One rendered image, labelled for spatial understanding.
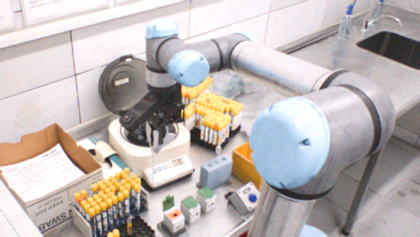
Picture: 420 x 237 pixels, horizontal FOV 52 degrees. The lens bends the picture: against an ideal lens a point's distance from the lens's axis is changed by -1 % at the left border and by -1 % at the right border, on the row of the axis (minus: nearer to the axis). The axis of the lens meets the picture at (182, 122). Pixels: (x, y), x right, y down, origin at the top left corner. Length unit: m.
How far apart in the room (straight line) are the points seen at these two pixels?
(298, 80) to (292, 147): 0.23
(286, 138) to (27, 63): 0.99
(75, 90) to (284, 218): 1.01
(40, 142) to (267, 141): 1.00
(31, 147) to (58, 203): 0.28
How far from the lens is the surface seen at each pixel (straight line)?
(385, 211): 2.89
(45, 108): 1.51
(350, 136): 0.61
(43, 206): 1.24
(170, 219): 1.22
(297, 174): 0.58
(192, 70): 0.88
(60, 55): 1.45
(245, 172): 1.43
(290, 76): 0.79
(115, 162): 1.41
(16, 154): 1.46
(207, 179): 1.35
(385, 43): 2.98
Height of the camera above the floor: 1.85
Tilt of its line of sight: 35 degrees down
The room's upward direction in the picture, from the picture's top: 3 degrees clockwise
